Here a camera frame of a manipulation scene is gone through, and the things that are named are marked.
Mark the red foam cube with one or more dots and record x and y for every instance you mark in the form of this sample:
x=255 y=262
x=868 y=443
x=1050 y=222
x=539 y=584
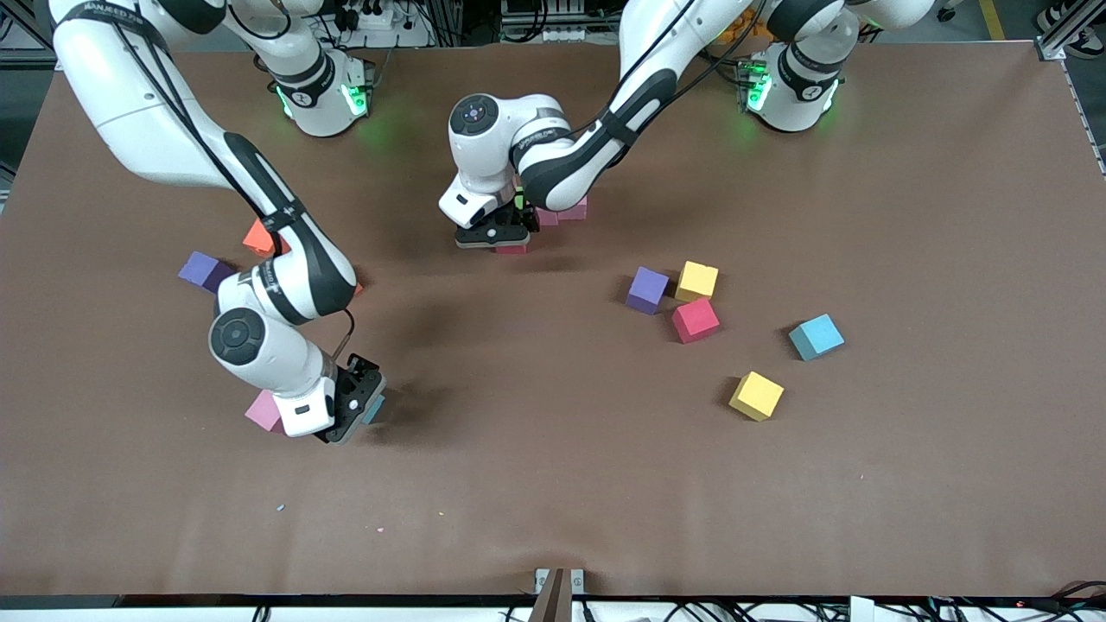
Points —
x=695 y=320
x=511 y=250

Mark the blue foam cube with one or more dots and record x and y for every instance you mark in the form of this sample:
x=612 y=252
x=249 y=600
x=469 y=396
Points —
x=377 y=410
x=816 y=337

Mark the notched pink foam cube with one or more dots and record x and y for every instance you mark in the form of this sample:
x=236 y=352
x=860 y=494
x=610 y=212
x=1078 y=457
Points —
x=574 y=210

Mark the purple foam cube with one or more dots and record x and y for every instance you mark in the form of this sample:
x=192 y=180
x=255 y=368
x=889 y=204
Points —
x=200 y=269
x=647 y=290

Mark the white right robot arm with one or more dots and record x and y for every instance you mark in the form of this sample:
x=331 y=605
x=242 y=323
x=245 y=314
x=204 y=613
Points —
x=130 y=112

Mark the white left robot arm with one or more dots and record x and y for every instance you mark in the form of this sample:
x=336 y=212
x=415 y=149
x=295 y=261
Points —
x=473 y=112

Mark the yellow foam cube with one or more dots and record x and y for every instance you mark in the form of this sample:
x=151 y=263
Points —
x=696 y=281
x=756 y=396

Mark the white power strip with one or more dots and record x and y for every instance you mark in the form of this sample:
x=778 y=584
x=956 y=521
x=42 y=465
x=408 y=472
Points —
x=566 y=34
x=384 y=19

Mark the brown table cover sheet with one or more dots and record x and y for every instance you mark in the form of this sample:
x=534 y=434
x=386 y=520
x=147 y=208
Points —
x=553 y=484

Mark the pile of orange objects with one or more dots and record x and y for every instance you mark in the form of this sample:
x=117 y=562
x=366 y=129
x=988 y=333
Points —
x=734 y=33

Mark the black white sneaker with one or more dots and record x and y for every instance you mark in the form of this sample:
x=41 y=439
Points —
x=1052 y=15

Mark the metal table edge bracket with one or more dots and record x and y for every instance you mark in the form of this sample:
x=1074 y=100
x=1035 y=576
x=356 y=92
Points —
x=553 y=596

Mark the aluminium frame profile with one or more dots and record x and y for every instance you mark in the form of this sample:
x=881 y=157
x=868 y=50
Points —
x=1050 y=49

